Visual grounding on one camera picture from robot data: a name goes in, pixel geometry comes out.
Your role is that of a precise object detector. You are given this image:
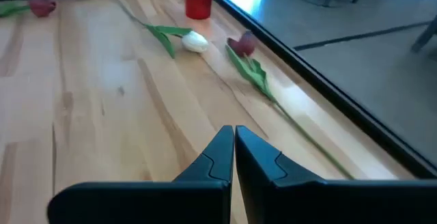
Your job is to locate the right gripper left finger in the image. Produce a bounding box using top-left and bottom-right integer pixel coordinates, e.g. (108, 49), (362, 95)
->
(47, 125), (236, 224)

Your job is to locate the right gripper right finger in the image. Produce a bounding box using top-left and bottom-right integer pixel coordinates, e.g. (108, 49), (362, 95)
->
(234, 125), (437, 224)

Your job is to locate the white tulip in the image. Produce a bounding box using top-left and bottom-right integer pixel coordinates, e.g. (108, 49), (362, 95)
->
(111, 0), (210, 59)

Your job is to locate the maroon tulip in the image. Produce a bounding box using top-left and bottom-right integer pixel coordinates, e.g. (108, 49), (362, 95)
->
(225, 29), (356, 180)

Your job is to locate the red tulip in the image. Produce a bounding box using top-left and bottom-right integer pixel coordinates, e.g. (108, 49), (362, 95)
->
(0, 0), (57, 18)

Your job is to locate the grey furniture leg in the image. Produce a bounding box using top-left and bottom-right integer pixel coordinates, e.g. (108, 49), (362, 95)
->
(411, 17), (437, 53)

